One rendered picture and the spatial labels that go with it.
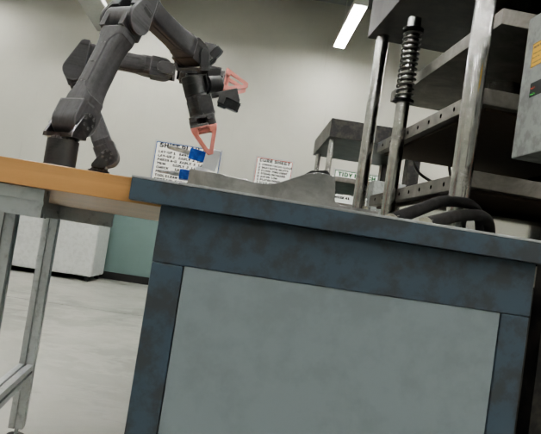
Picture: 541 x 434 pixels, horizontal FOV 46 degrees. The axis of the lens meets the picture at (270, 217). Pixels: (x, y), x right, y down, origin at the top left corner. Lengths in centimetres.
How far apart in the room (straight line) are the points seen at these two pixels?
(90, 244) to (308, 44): 407
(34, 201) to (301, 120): 807
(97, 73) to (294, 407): 77
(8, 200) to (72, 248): 713
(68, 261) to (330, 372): 727
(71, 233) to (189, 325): 722
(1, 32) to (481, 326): 910
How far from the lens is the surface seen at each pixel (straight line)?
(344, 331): 105
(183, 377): 104
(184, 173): 180
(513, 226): 244
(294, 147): 897
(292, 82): 915
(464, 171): 190
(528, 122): 186
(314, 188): 165
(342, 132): 621
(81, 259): 818
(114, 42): 143
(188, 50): 161
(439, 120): 231
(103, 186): 103
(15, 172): 106
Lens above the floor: 72
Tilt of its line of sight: 3 degrees up
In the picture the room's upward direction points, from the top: 9 degrees clockwise
